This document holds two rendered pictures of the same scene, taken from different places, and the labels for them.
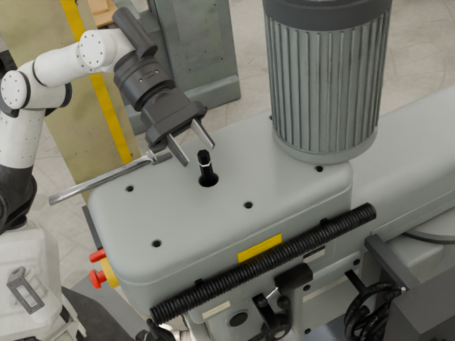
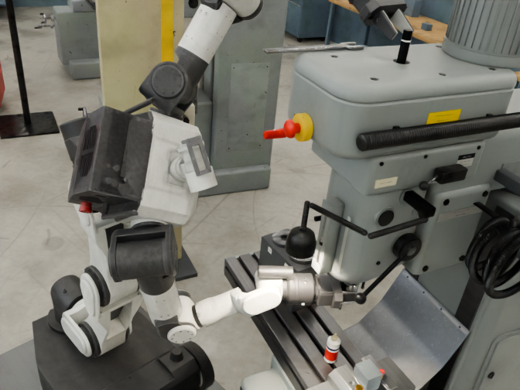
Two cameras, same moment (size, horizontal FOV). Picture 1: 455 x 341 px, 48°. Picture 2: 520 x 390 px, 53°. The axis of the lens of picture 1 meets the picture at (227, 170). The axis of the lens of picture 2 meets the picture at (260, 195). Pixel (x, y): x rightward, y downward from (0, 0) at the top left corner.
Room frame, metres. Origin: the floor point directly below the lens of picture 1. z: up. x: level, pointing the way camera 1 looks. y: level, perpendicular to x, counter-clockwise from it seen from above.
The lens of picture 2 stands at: (-0.43, 0.51, 2.21)
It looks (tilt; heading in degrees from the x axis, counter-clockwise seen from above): 31 degrees down; 350
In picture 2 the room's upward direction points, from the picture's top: 6 degrees clockwise
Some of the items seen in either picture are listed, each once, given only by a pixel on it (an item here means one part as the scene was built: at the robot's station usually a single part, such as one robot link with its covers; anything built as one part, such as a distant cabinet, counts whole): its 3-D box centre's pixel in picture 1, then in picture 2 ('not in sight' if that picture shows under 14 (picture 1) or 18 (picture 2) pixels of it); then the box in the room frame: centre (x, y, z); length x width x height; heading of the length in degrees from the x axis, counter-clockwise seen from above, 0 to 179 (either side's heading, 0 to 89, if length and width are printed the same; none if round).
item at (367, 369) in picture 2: not in sight; (367, 376); (0.51, -0.01, 1.04); 0.06 x 0.05 x 0.06; 21
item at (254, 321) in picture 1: (235, 295); (366, 220); (0.65, 0.03, 1.47); 0.21 x 0.19 x 0.32; 19
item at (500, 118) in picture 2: (267, 259); (447, 128); (0.52, -0.04, 1.79); 0.45 x 0.04 x 0.04; 109
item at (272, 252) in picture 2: not in sight; (289, 268); (1.00, 0.12, 1.03); 0.22 x 0.12 x 0.20; 26
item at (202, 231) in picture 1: (221, 203); (398, 95); (0.66, 0.02, 1.81); 0.47 x 0.26 x 0.16; 109
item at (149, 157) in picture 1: (110, 174); (313, 48); (0.70, 0.22, 1.89); 0.24 x 0.04 x 0.01; 110
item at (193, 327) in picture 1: (194, 321); (327, 236); (0.62, 0.14, 1.45); 0.04 x 0.04 x 0.21; 19
